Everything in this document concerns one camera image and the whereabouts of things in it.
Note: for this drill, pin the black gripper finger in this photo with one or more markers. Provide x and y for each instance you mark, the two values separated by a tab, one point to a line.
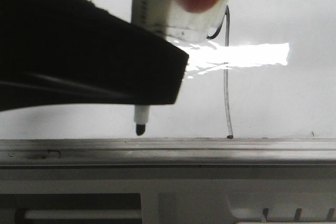
71	52

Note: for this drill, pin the white black-tip whiteboard marker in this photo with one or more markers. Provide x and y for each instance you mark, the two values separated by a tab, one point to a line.
150	15

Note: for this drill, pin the white whiteboard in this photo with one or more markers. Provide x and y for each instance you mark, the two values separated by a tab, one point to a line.
281	85

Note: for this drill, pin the grey plastic housing below board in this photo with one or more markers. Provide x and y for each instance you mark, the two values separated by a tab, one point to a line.
168	194

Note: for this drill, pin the grey aluminium whiteboard frame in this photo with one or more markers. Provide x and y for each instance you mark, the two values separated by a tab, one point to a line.
168	152

